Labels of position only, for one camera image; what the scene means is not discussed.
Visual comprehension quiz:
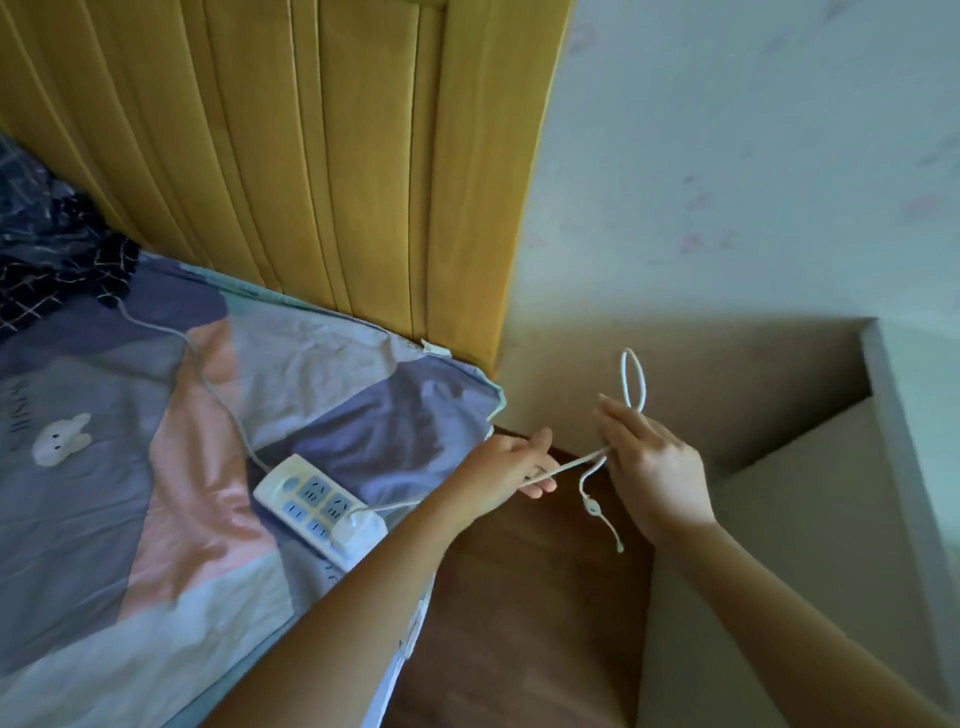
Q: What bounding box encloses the person's right hand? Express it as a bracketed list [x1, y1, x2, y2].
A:
[594, 395, 720, 549]

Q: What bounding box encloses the person's left hand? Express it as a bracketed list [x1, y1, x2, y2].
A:
[444, 428, 561, 524]

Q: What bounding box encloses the white charging cable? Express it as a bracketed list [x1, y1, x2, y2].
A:
[352, 348, 648, 555]

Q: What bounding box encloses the person's right forearm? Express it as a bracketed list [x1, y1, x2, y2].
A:
[651, 520, 960, 728]

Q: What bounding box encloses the person's left forearm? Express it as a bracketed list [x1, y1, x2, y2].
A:
[201, 474, 489, 728]

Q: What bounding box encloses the white charger plug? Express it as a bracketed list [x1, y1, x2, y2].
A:
[330, 513, 389, 558]

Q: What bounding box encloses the beige bedside cabinet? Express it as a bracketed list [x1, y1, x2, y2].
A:
[636, 318, 960, 728]

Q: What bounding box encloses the white power strip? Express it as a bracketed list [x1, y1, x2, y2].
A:
[252, 453, 390, 573]

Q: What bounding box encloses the pastel patterned bed sheet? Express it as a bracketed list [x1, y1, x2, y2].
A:
[0, 251, 506, 728]

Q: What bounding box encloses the yellow padded headboard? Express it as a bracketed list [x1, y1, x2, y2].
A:
[0, 0, 576, 378]

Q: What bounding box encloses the dark plaid blanket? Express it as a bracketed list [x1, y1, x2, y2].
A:
[0, 133, 144, 340]

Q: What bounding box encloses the white power strip cord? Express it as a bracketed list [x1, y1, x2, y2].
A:
[111, 294, 273, 475]

